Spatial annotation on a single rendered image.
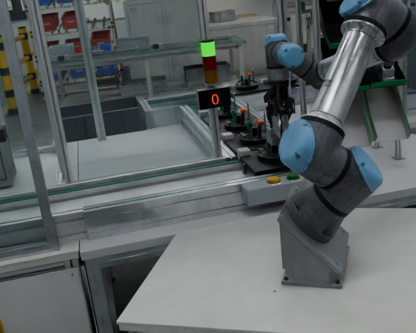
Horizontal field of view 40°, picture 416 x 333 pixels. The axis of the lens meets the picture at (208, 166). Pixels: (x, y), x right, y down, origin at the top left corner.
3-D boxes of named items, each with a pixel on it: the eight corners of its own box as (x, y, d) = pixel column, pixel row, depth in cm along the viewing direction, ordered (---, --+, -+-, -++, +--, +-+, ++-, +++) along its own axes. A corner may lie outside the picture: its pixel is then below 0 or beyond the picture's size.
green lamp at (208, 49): (216, 55, 205) (215, 41, 203) (203, 57, 204) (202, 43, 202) (213, 53, 209) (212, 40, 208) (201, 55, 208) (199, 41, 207)
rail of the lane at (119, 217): (340, 191, 201) (339, 163, 198) (88, 240, 186) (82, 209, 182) (333, 187, 206) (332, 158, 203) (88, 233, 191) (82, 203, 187)
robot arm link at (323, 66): (444, 24, 150) (327, 73, 193) (416, 0, 146) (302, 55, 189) (433, 60, 146) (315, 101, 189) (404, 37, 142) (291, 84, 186)
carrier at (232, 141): (293, 147, 227) (292, 117, 223) (236, 157, 222) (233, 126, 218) (274, 133, 249) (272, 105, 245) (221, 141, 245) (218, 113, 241)
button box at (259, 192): (308, 195, 191) (306, 178, 189) (247, 207, 187) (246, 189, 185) (300, 189, 197) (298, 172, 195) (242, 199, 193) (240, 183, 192)
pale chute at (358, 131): (371, 145, 206) (374, 139, 202) (335, 149, 206) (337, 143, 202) (354, 82, 219) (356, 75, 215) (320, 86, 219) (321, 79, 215)
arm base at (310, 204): (324, 252, 142) (352, 227, 138) (280, 210, 143) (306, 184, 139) (334, 228, 156) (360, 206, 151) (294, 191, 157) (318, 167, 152)
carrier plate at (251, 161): (319, 165, 203) (319, 160, 202) (255, 177, 199) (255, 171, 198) (294, 148, 225) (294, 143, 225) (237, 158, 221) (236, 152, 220)
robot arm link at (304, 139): (340, 190, 133) (418, 1, 145) (292, 160, 128) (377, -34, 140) (311, 189, 144) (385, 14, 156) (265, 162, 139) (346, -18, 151)
